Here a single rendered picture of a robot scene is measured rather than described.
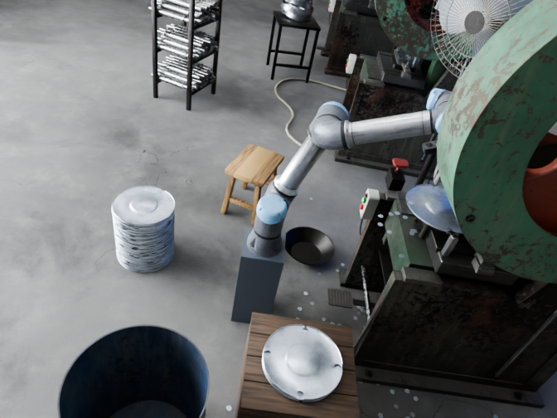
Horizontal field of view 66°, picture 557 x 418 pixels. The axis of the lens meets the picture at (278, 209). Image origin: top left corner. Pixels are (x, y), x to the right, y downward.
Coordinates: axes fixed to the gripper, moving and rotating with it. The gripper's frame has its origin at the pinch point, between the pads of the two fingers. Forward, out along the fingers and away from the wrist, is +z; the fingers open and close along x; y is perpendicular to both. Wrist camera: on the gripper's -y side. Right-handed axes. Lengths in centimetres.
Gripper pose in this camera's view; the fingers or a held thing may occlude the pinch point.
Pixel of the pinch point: (434, 181)
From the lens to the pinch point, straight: 169.8
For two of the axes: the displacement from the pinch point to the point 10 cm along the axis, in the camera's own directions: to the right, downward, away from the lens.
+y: 9.8, 1.7, 0.6
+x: 0.6, -6.3, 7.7
